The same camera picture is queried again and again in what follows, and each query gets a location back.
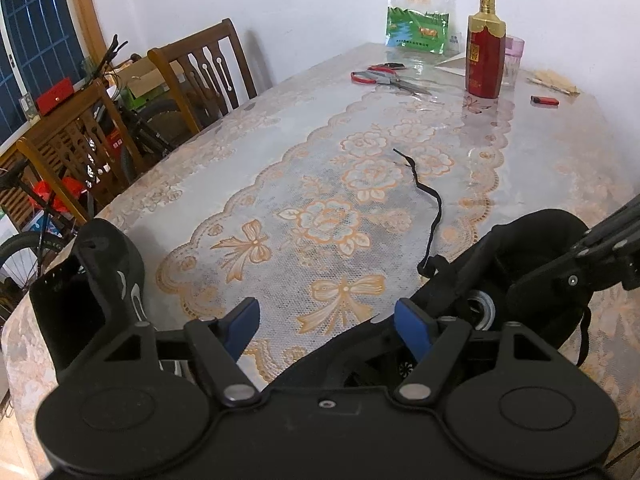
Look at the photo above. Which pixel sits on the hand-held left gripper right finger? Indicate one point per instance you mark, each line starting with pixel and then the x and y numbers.
pixel 412 325

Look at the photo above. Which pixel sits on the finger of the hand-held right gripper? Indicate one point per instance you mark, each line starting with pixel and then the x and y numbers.
pixel 560 277
pixel 615 230

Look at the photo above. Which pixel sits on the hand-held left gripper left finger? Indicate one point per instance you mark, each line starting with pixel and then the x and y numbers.
pixel 242 325

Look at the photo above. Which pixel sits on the black sneaker with lace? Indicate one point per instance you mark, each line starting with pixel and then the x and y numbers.
pixel 535 240

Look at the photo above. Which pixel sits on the black shoelace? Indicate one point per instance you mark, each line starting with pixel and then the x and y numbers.
pixel 433 232

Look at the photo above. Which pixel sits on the floral lace tablecloth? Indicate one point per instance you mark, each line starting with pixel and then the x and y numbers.
pixel 300 160

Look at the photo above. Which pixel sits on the black sneaker with silver sole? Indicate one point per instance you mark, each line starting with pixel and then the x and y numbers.
pixel 115 255

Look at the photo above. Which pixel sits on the red lighter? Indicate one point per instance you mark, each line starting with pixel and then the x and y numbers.
pixel 545 101

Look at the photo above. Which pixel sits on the bundle of wooden sticks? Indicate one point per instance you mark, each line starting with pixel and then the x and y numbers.
pixel 552 82

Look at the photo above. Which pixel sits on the bicycle wheel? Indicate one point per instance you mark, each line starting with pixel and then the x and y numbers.
pixel 145 135

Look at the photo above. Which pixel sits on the red liquor bottle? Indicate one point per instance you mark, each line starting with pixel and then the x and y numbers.
pixel 485 60

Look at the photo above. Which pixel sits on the wooden chair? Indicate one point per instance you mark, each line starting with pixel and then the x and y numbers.
pixel 55 150
pixel 170 70

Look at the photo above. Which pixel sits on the cardboard box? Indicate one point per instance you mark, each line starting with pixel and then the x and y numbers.
pixel 145 72

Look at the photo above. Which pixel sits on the green printed plastic bag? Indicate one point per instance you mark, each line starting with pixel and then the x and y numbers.
pixel 417 27

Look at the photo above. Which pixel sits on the red box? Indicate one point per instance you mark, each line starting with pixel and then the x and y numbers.
pixel 55 96

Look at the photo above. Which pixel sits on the window with wooden frame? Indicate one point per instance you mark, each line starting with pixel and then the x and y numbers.
pixel 35 35

